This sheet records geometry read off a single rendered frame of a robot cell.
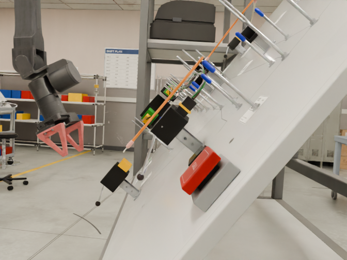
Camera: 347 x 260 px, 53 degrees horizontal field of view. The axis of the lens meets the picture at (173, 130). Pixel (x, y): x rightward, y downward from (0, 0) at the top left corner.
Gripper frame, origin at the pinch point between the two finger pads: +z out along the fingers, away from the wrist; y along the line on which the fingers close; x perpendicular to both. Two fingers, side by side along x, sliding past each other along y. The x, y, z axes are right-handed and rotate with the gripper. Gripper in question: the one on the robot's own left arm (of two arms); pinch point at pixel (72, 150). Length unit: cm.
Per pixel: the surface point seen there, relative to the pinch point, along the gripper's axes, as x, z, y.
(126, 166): -10.4, 10.0, 1.9
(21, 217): 182, 17, 227
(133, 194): -8.4, 17.2, 3.2
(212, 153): -36, 11, -50
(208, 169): -35, 12, -50
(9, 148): 313, -88, 463
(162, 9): -34, -44, 74
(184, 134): -30.8, 8.4, -23.6
